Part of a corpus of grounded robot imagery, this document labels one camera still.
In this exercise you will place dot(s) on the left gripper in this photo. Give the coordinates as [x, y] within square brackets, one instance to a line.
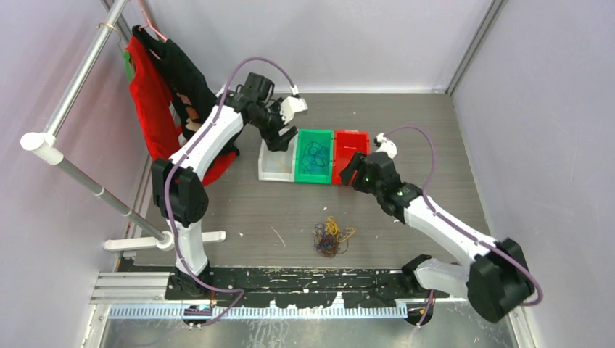
[281, 143]

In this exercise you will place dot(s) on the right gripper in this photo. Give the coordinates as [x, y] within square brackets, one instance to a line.
[357, 163]

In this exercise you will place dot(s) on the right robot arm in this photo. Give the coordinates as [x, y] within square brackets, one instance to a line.
[492, 275]

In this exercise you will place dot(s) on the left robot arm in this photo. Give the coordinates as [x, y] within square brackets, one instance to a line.
[177, 182]

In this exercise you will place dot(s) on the white plastic bin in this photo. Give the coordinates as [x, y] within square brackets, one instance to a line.
[277, 166]

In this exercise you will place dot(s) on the red plastic bin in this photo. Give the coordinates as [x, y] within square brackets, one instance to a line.
[346, 144]

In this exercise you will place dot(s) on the green plastic bin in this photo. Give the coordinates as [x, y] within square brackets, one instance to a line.
[314, 156]

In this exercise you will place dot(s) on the black shirt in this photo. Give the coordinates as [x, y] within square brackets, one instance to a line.
[192, 98]

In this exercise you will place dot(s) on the red shirt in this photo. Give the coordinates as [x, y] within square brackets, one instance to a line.
[160, 123]

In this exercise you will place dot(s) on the green hanger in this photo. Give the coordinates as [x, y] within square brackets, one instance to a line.
[128, 65]

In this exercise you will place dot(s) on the metal clothes rack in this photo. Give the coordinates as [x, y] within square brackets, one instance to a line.
[42, 144]

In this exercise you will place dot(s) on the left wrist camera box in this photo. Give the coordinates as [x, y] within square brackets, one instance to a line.
[290, 106]

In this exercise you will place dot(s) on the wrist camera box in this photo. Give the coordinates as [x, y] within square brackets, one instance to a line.
[385, 145]
[290, 106]

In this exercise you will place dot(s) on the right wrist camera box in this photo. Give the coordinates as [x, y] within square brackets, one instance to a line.
[385, 145]

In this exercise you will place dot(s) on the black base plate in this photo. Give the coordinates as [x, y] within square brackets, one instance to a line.
[299, 287]

